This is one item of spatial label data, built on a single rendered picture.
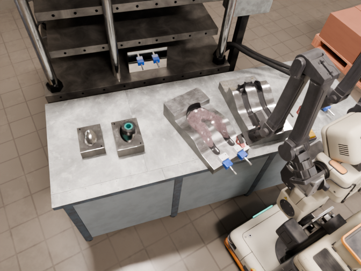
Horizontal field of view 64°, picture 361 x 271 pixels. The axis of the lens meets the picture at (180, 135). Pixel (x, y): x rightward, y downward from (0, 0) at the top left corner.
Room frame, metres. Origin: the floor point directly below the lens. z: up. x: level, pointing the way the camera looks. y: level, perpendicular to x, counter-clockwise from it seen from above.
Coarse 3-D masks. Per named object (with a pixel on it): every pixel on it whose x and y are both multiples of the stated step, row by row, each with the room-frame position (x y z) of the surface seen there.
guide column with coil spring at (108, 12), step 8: (104, 0) 1.43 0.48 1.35; (104, 8) 1.44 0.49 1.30; (112, 8) 1.47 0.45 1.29; (104, 16) 1.44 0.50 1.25; (112, 16) 1.45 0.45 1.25; (112, 24) 1.44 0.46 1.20; (112, 32) 1.44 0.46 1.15; (112, 40) 1.44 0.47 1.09; (112, 48) 1.43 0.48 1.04; (112, 56) 1.43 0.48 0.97; (112, 64) 1.44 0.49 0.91; (120, 72) 1.45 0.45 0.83
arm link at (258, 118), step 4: (256, 112) 0.87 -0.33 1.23; (260, 112) 0.88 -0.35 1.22; (248, 116) 0.88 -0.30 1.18; (252, 116) 0.87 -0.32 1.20; (256, 116) 0.86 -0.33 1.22; (260, 116) 0.86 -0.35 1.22; (264, 116) 0.87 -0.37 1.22; (252, 120) 0.86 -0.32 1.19; (256, 120) 0.85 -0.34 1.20; (260, 120) 0.84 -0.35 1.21; (264, 120) 0.85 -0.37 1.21; (252, 124) 0.85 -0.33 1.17; (256, 124) 0.84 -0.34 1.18; (260, 124) 0.82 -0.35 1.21; (264, 128) 0.79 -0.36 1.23; (260, 132) 0.79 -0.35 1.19; (264, 132) 0.77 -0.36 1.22; (268, 132) 0.77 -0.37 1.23; (264, 136) 0.76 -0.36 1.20
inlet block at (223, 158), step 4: (220, 156) 0.84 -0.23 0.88; (224, 156) 0.84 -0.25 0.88; (228, 156) 0.84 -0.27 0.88; (220, 160) 0.82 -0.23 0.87; (224, 160) 0.82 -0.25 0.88; (228, 160) 0.83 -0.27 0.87; (224, 164) 0.80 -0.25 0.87; (228, 164) 0.80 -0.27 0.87; (232, 164) 0.81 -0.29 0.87; (232, 168) 0.78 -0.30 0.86
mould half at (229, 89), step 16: (240, 80) 1.47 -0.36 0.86; (256, 80) 1.49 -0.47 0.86; (224, 96) 1.35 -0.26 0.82; (240, 96) 1.26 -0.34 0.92; (256, 96) 1.29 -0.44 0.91; (272, 96) 1.31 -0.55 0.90; (240, 112) 1.17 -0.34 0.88; (240, 128) 1.10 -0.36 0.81; (288, 128) 1.08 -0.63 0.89; (256, 144) 1.00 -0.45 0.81
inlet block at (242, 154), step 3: (234, 147) 0.91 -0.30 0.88; (237, 147) 0.91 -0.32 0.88; (240, 147) 0.91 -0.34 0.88; (234, 150) 0.90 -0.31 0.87; (237, 150) 0.89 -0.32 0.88; (240, 150) 0.89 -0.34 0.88; (243, 150) 0.90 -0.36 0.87; (237, 153) 0.88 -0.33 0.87; (240, 153) 0.88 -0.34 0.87; (243, 153) 0.88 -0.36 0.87; (246, 153) 0.89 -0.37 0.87; (237, 156) 0.87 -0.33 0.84; (240, 156) 0.86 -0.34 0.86; (243, 156) 0.86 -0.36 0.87; (246, 156) 0.87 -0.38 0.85; (240, 159) 0.86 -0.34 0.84; (246, 159) 0.85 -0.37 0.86; (249, 162) 0.83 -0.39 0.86
